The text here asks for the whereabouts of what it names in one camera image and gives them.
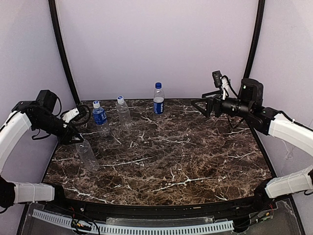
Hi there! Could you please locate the clear plastic bottle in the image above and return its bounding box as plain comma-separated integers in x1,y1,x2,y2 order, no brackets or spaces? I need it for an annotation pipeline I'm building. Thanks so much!
75,140,99,172

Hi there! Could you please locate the blue label water bottle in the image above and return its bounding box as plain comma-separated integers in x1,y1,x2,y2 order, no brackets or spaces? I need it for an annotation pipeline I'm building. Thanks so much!
92,106,110,137

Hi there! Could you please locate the white blue cap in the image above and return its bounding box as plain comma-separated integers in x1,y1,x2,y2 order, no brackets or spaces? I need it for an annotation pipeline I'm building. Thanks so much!
92,100,101,109
117,96,125,104

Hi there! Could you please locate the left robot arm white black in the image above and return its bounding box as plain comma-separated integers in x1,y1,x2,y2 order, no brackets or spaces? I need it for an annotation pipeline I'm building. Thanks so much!
0,90,90,209

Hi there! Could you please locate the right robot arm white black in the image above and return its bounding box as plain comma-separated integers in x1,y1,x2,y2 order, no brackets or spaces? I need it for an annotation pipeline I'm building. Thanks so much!
191,77,313,199

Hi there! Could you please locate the clear bottle at back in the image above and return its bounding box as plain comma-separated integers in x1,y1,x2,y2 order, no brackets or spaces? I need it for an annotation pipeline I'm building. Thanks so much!
116,101,132,131

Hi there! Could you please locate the pepsi label bottle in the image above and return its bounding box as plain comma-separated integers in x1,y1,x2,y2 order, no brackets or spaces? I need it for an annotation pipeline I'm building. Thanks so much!
153,88,165,115

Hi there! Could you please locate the solid blue bottle cap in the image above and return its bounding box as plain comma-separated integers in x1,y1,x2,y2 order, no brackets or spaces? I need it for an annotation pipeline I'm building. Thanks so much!
155,82,162,89

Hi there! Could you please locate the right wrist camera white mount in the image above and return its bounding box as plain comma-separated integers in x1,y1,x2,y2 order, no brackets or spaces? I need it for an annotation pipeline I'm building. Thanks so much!
212,70,230,100

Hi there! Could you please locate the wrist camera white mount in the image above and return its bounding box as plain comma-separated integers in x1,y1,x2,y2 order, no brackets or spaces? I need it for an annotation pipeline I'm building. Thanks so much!
212,70,230,100
61,107,86,123

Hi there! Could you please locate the left camera black cable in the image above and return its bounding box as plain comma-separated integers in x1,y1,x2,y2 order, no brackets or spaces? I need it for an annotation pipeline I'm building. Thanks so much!
31,97,90,141

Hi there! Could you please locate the camera black cable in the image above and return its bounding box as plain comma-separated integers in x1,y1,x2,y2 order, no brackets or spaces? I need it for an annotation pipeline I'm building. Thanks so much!
221,75,245,128
31,97,90,141

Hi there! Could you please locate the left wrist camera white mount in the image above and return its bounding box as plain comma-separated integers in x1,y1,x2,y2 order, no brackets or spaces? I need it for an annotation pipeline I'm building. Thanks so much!
61,107,86,123

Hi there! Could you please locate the right camera black cable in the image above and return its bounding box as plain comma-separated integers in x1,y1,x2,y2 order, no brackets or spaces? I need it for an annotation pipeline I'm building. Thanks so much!
221,75,245,128

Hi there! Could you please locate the white slotted cable duct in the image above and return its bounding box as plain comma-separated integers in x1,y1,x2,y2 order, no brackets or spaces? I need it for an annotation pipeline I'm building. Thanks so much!
32,209,234,235

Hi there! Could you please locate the right black frame post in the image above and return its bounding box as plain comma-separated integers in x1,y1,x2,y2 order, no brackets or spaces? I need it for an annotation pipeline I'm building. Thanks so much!
243,0,266,78

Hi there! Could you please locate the black frame post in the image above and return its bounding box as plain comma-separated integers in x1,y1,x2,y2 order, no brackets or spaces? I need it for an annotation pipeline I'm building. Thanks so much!
243,0,266,78
48,0,80,105

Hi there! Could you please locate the black front table rail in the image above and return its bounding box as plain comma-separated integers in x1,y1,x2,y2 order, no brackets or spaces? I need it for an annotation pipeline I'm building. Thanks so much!
45,183,283,221

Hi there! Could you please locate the left black frame post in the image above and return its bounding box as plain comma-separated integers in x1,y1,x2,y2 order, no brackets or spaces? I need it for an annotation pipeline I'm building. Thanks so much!
48,0,80,105

